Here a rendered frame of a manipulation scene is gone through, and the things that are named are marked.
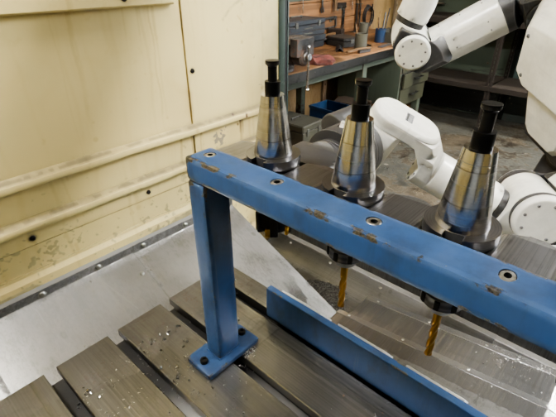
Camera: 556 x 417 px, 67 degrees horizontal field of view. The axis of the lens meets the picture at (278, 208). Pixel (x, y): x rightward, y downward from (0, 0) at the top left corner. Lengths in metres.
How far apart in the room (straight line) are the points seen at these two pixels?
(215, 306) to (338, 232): 0.28
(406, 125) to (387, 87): 3.17
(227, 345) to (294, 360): 0.10
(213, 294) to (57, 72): 0.47
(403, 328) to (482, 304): 0.70
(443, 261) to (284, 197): 0.15
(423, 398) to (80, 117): 0.72
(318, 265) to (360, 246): 0.88
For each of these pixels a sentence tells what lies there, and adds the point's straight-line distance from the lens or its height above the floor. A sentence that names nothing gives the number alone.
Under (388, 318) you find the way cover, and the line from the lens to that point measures 1.04.
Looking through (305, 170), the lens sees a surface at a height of 1.22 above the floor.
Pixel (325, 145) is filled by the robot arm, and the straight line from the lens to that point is 0.57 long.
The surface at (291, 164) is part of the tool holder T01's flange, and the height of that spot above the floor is 1.22.
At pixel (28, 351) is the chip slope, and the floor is 0.82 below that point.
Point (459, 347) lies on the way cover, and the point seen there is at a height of 0.73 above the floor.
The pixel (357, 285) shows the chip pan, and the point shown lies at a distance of 1.17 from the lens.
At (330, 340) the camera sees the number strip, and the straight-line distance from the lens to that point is 0.65.
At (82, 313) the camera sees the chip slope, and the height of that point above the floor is 0.82.
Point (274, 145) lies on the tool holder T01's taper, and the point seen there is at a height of 1.24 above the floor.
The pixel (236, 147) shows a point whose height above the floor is 1.22.
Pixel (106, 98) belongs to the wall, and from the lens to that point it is 0.88.
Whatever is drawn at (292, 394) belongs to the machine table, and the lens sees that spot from 0.64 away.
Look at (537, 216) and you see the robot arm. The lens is 0.69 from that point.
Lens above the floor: 1.41
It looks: 30 degrees down
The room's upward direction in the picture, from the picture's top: straight up
